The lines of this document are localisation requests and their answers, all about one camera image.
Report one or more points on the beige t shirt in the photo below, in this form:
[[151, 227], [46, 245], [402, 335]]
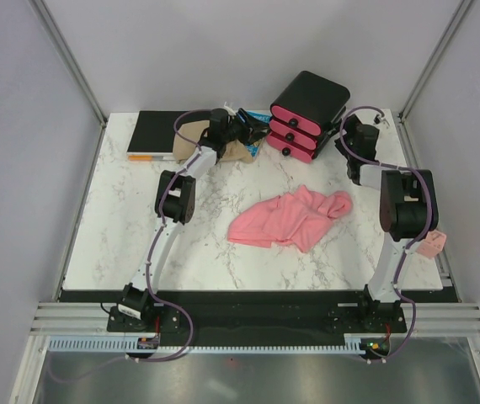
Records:
[[191, 138]]

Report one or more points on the black notebook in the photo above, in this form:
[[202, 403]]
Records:
[[153, 134]]

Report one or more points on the blue treehouse book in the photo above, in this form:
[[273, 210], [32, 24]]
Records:
[[257, 125]]

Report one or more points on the black pink drawer unit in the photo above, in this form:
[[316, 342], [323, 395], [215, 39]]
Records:
[[306, 115]]

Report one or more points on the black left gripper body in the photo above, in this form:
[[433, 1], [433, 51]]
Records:
[[242, 131]]

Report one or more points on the aluminium frame post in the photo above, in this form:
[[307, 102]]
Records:
[[63, 50], [449, 33]]

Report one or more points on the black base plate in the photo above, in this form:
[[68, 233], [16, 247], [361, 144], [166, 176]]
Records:
[[258, 334]]

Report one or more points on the white slotted cable duct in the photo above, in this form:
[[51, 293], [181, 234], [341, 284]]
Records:
[[139, 345]]

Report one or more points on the right aluminium frame post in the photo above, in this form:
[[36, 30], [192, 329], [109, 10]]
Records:
[[449, 33]]

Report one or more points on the orange pencil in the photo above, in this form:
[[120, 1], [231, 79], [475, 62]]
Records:
[[149, 158]]

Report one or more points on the left aluminium frame post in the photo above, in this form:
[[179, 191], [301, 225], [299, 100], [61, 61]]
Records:
[[63, 50]]

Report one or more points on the pink cube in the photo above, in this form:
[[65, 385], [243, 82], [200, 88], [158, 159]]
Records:
[[433, 244]]

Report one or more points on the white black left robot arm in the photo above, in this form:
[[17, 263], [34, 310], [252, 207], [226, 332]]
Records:
[[139, 304]]

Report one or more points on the pink t shirt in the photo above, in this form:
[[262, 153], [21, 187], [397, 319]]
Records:
[[301, 219]]

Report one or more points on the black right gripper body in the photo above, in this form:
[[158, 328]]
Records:
[[349, 125]]

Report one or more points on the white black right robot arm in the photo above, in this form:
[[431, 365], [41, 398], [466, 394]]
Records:
[[408, 211]]

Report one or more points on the aluminium front rail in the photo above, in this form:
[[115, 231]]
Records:
[[424, 319]]

